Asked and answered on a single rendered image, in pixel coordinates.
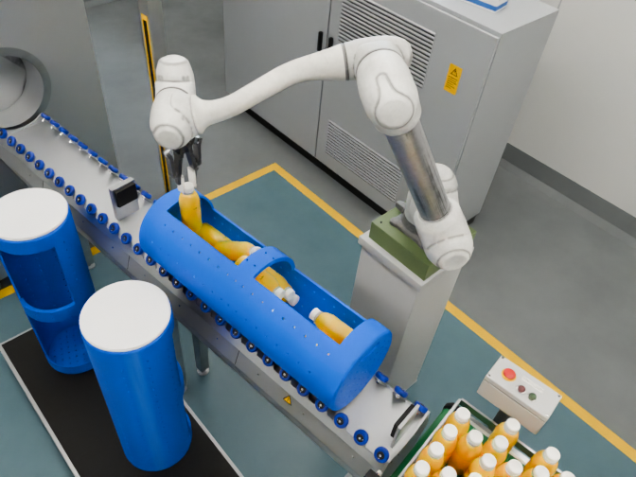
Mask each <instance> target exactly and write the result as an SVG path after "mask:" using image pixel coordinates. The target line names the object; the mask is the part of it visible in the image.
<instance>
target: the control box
mask: <svg viewBox="0 0 636 477"><path fill-rule="evenodd" d="M505 368H511V369H513V370H514V371H515V373H516V377H515V378H514V379H512V380H510V379H508V378H507V377H506V376H505V375H504V370H505ZM526 379H527V380H530V381H528V382H527V380H526ZM535 384H536V385H535ZM520 385H523V386H524V387H525V392H524V393H522V392H520V391H519V390H518V387H519V386H520ZM534 386H535V387H534ZM536 387H537V388H536ZM540 388H541V390H540ZM477 393H478V394H479V395H481V396H482V397H483V398H485V399H487V400H488V401H489V402H491V403H492V404H493V405H495V406H496V407H498V408H499V409H500V410H502V411H503V412H504V413H506V414H507V415H509V416H510V417H512V418H515V419H517V420H518V421H519V423H520V424H521V425H522V426H523V427H525V428H526V429H527V430H529V431H530V432H531V433H533V434H537V433H538V431H539V430H540V429H541V427H542V426H543V425H544V424H545V422H546V421H547V420H548V419H549V417H550V415H551V414H552V412H553V411H554V409H555V408H556V406H557V405H558V403H559V401H560V400H561V398H562V396H561V395H560V394H558V393H557V392H556V391H554V390H553V389H551V388H550V387H548V386H547V385H545V384H544V383H542V382H541V381H539V380H537V379H536V378H534V377H533V376H531V375H530V374H528V373H527V372H526V371H524V370H523V369H521V368H520V367H518V366H517V365H516V364H514V363H513V362H511V361H510V360H508V359H507V358H505V357H504V356H501V357H500V358H499V359H498V360H497V361H496V362H495V364H494V365H493V366H492V368H491V369H490V370H489V372H488V373H487V374H486V376H485V378H484V380H483V382H482V383H481V385H480V387H479V389H478V390H477ZM530 393H535V394H536V395H537V399H536V400H532V399H530V398H529V394H530Z"/></svg>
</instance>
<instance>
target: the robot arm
mask: <svg viewBox="0 0 636 477"><path fill-rule="evenodd" d="M412 59H413V52H412V48H411V46H410V44H409V43H408V42H407V41H406V40H405V39H403V38H399V37H396V36H386V35H383V36H373V37H366V38H360V39H356V40H353V41H350V42H346V43H343V44H337V45H334V46H332V47H330V48H328V49H325V50H322V51H319V52H316V53H313V54H310V55H307V56H304V57H301V58H298V59H295V60H293V61H290V62H286V63H284V64H282V65H280V66H278V67H276V68H275V69H273V70H272V71H270V72H268V73H267V74H265V75H263V76H261V77H260V78H258V79H256V80H254V81H252V82H251V83H249V84H247V85H246V86H244V87H242V88H241V89H239V90H237V91H236V92H235V93H233V94H231V95H229V96H227V97H223V98H219V99H214V100H203V99H200V98H198V97H197V96H196V87H195V80H194V74H193V71H192V68H191V66H190V63H189V61H188V60H187V59H186V58H184V57H182V56H179V55H167V56H165V57H163V58H161V59H160V60H159V61H158V63H157V67H156V73H155V79H156V82H155V100H154V102H153V103H152V106H151V110H150V130H151V131H152V134H153V137H154V139H155V141H156V142H157V143H158V144H159V145H160V146H161V147H163V148H165V149H168V150H167V151H165V150H163V152H162V153H163V154H164V156H165V158H166V163H167V168H168V175H169V176H171V177H172V178H173V179H175V183H176V184H177V186H178V190H179V191H180V192H182V193H183V194H186V190H185V180H184V176H183V175H182V163H183V158H184V154H185V155H186V158H187V161H188V163H189V165H190V167H187V172H188V179H189V182H190V183H192V184H193V185H194V187H197V184H196V176H197V170H198V169H199V168H198V166H200V165H201V163H202V154H201V144H202V140H203V139H202V138H201V137H199V136H198V135H200V134H203V132H204V130H205V129H206V128H207V127H208V126H210V125H212V124H215V123H218V122H221V121H223V120H226V119H229V118H231V117H233V116H236V115H239V114H241V113H243V112H244V111H246V110H248V109H250V108H252V107H254V106H255V105H257V104H258V103H260V102H262V101H263V100H265V99H267V98H269V97H272V96H273V95H275V94H277V93H279V92H281V91H282V90H284V89H286V88H288V87H290V86H292V85H294V84H297V83H300V82H304V81H310V80H341V81H346V80H356V81H357V85H358V90H359V95H360V98H361V101H362V106H363V108H364V109H365V112H366V114H367V116H368V117H369V119H370V120H371V121H372V123H373V124H374V126H375V128H376V129H377V130H378V131H379V132H380V133H383V134H385V136H386V138H387V141H388V143H389V145H390V148H391V150H392V152H393V154H394V156H395V158H396V161H397V164H398V166H399V169H400V171H401V173H402V176H403V178H404V180H405V183H406V185H407V186H408V189H409V192H408V195H407V200H406V203H405V202H403V201H397V203H396V208H397V209H398V210H399V211H400V212H401V214H400V215H398V216H397V217H394V218H392V219H390V224H391V225H392V226H395V227H396V228H397V229H398V230H400V231H401V232H402V233H403V234H405V235H406V236H407V237H409V238H410V239H411V240H413V241H414V242H415V243H416V244H417V245H418V246H419V248H420V249H422V250H424V252H425V254H426V256H427V258H428V259H429V261H430V262H431V263H432V264H434V265H435V266H436V267H438V268H439V269H443V270H447V271H451V270H456V269H459V268H461V267H463V266H464V265H465V264H466V263H467V262H468V261H469V259H470V257H471V254H472V250H473V240H472V236H471V233H470V231H469V228H468V224H467V221H466V219H465V216H464V214H463V212H462V210H461V208H460V206H459V201H458V192H457V187H458V184H457V180H456V177H455V175H454V173H453V171H452V170H451V169H450V168H448V167H447V166H445V165H442V164H436V163H435V161H434V160H433V155H432V152H431V150H430V147H429V144H428V141H427V139H426V136H425V133H424V131H423V129H422V126H421V123H420V120H419V118H420V116H421V106H420V101H419V97H418V92H417V89H416V86H415V82H414V79H413V77H412V74H411V72H410V70H409V66H410V65H411V62H412ZM192 145H193V149H192ZM172 152H173V154H172ZM173 155H174V161H173V157H172V156H173Z"/></svg>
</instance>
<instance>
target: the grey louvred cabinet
mask: <svg viewBox="0 0 636 477"><path fill-rule="evenodd" d="M558 12H559V9H556V8H554V7H552V6H549V5H547V4H545V3H542V2H540V1H539V0H508V2H507V5H506V7H504V8H503V9H500V10H499V11H497V12H495V13H493V12H491V11H488V10H485V9H481V8H479V7H476V6H473V5H472V4H469V3H466V2H464V1H461V0H223V21H224V48H225V76H226V91H227V92H228V93H229V94H233V93H235V92H236V91H237V90H239V89H241V88H242V87H244V86H246V85H247V84H249V83H251V82H252V81H254V80H256V79H258V78H260V77H261V76H263V75H265V74H267V73H268V72H270V71H272V70H273V69H275V68H276V67H278V66H280V65H282V64H284V63H286V62H290V61H293V60H295V59H298V58H301V57H304V56H307V55H310V54H313V53H316V52H319V51H322V50H325V49H328V48H330V47H332V46H334V45H337V44H343V43H346V42H350V41H353V40H356V39H360V38H366V37H373V36H383V35H386V36H396V37H399V38H403V39H405V40H406V41H407V42H408V43H409V44H410V46H411V48H412V52H413V59H412V62H411V65H410V66H409V70H410V72H411V74H412V77H413V79H414V82H415V86H416V89H417V92H418V97H419V101H420V106H421V116H420V118H419V120H420V123H421V126H422V129H423V131H424V133H425V136H426V139H427V141H428V144H429V147H430V150H431V152H432V155H433V160H434V161H435V163H436V164H442V165H445V166H447V167H448V168H450V169H451V170H452V171H453V173H454V175H455V177H456V180H457V184H458V187H457V192H458V201H459V206H460V208H461V210H462V212H463V214H464V216H465V219H466V221H467V224H468V225H470V224H471V223H473V221H474V219H475V216H476V215H477V214H478V213H480V211H481V208H482V205H483V203H484V200H485V198H486V194H487V192H488V190H489V187H490V185H491V182H492V180H493V177H494V175H495V172H496V170H497V167H498V165H499V163H500V160H501V158H502V155H503V153H504V149H505V146H506V144H507V141H508V139H509V136H510V134H511V132H512V129H513V127H514V124H515V122H516V119H517V117H518V114H519V112H520V109H521V106H522V104H523V101H524V99H525V96H526V94H527V91H528V88H529V86H530V83H531V81H532V78H533V77H534V74H535V72H536V69H537V67H538V64H539V60H540V58H541V55H542V52H543V50H544V47H545V46H546V43H547V41H548V38H549V36H550V33H551V31H552V28H553V26H554V23H555V21H556V18H557V15H558ZM244 112H246V113H247V114H248V115H250V116H251V117H253V118H254V119H255V120H257V121H258V122H259V123H261V124H262V125H263V126H264V127H266V128H267V129H268V130H270V131H271V132H272V133H274V134H275V135H277V136H278V137H279V138H281V139H282V140H283V141H285V142H286V143H287V144H288V145H290V146H291V147H292V148H294V149H295V150H297V151H298V152H299V153H301V154H302V155H303V156H305V157H306V158H307V159H309V160H310V161H311V162H312V163H313V164H314V165H315V166H317V167H318V168H320V169H321V170H322V171H324V172H325V173H326V174H328V175H329V176H330V177H332V178H333V179H334V180H335V181H337V182H338V183H339V184H341V185H342V186H344V187H345V188H346V189H348V190H349V191H350V192H352V193H353V194H354V195H356V196H357V197H358V198H359V199H361V200H362V201H363V202H365V203H366V204H368V205H369V206H370V207H372V208H373V209H374V210H376V211H377V212H378V213H380V214H381V215H383V214H385V213H386V212H388V211H390V210H391V209H393V208H395V207H396V203H397V202H398V201H403V202H405V201H406V200H407V195H408V192H409V189H408V186H407V185H406V183H405V180H404V178H403V176H402V173H401V171H400V169H399V166H398V163H397V161H396V158H395V156H394V154H393V152H392V150H391V148H390V145H389V143H388V141H387V138H386V136H385V134H383V133H381V132H379V131H378V130H377V129H376V128H375V126H374V124H373V123H372V121H371V120H370V119H369V117H368V116H367V114H366V112H365V109H364V108H363V106H362V101H361V98H360V95H359V90H358V85H357V81H356V80H346V81H341V80H310V81H304V82H300V83H297V84H294V85H292V86H290V87H288V88H286V89H284V90H282V91H281V92H279V93H277V94H275V95H273V96H272V97H269V98H267V99H265V100H263V101H262V102H260V103H258V104H257V105H255V106H254V107H252V108H250V109H248V110H246V111H244Z"/></svg>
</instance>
